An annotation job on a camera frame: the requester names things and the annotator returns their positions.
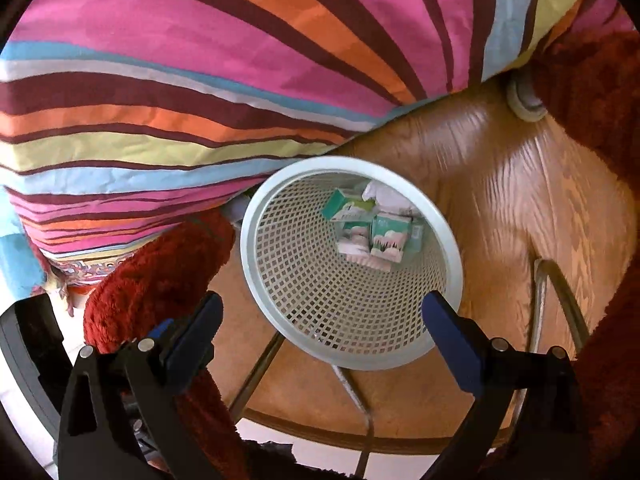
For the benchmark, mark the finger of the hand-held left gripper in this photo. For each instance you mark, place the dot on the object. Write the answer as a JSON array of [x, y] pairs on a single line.
[[161, 332]]

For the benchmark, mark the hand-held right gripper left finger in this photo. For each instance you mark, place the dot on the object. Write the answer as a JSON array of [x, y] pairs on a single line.
[[197, 332]]

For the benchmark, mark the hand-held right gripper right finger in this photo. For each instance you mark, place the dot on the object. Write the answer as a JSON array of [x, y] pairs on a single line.
[[450, 342]]

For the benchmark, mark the white mesh waste basket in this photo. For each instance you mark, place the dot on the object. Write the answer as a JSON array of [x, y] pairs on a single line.
[[310, 285]]

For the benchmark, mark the pink and white pack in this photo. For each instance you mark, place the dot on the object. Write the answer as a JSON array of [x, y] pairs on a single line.
[[352, 247]]

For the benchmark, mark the white paper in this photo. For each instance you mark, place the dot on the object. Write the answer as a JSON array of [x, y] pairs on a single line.
[[387, 195]]

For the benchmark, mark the green and white medicine box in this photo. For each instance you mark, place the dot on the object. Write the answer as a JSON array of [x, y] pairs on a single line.
[[345, 205]]

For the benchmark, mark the dark cloth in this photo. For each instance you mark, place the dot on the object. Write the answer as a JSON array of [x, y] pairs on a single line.
[[280, 457]]

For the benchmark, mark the striped bed sheet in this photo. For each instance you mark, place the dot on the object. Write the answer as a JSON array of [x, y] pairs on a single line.
[[200, 85]]

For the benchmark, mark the white round bed foot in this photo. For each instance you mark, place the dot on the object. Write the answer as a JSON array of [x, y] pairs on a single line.
[[522, 97]]

